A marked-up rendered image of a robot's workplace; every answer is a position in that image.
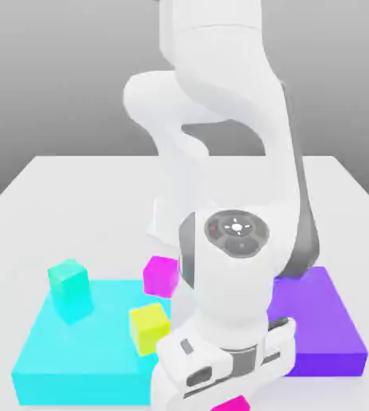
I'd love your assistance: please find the small magenta cube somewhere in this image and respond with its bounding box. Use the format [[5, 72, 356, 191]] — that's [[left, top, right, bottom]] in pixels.
[[142, 255, 181, 299], [209, 395, 252, 411]]

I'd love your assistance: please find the small yellow cube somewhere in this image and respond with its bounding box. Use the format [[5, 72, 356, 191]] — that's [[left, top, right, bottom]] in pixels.
[[128, 302, 172, 357]]

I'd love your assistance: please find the small teal cube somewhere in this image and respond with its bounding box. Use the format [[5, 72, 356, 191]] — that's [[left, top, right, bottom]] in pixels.
[[47, 258, 95, 326]]

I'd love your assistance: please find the large cyan box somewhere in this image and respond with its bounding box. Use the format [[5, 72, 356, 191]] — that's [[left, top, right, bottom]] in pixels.
[[10, 278, 173, 406]]

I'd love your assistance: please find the large purple box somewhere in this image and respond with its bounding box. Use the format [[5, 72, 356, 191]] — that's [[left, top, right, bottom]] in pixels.
[[265, 266, 369, 379]]

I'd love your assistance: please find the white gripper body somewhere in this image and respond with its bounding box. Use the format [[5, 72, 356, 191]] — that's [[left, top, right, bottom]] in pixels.
[[150, 368, 281, 411]]

